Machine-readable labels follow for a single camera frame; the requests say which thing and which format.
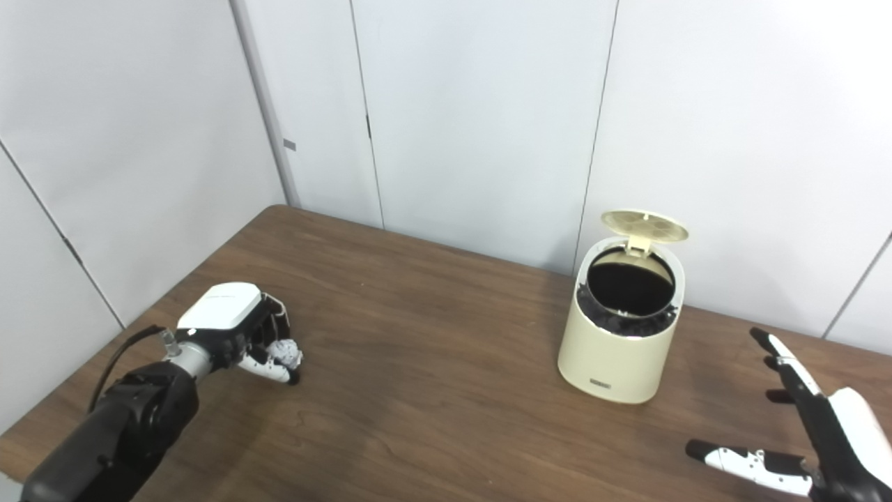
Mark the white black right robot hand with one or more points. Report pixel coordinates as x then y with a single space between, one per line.
850 439

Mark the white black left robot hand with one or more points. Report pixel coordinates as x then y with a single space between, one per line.
223 310

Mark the white paper ball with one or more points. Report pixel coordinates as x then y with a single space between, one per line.
286 352

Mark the cream-colored bin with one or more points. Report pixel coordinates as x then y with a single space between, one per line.
613 362

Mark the round cream bin lid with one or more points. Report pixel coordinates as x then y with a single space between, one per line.
644 226

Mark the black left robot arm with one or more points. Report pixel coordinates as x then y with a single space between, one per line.
125 418

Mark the black bin liner bag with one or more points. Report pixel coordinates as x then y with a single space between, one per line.
627 282

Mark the grey wall corner strip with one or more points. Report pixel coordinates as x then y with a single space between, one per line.
272 125

